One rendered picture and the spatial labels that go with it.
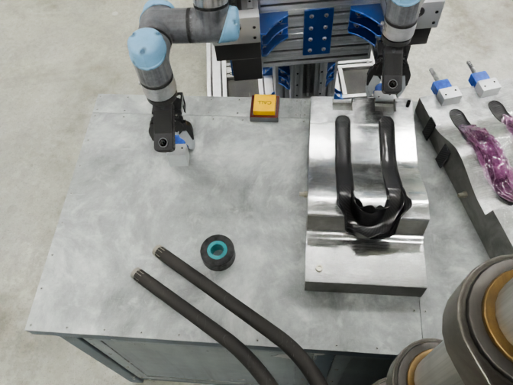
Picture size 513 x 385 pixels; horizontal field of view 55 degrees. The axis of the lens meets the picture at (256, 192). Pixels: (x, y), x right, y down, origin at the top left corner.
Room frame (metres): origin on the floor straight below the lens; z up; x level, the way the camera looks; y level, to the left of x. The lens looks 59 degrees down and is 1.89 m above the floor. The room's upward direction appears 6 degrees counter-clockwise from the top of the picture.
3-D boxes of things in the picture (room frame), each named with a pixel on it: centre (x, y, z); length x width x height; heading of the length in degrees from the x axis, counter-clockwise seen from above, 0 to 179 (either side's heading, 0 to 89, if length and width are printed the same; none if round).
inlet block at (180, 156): (0.81, 0.19, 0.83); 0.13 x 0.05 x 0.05; 175
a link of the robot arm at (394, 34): (0.89, -0.37, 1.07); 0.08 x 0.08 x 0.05
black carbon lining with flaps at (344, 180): (0.61, -0.27, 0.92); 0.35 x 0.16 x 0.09; 170
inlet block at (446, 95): (0.88, -0.53, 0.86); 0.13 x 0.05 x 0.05; 8
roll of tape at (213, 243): (0.48, 0.11, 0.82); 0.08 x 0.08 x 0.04
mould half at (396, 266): (0.59, -0.25, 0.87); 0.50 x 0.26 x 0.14; 170
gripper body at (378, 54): (0.90, -0.38, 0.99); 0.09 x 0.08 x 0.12; 171
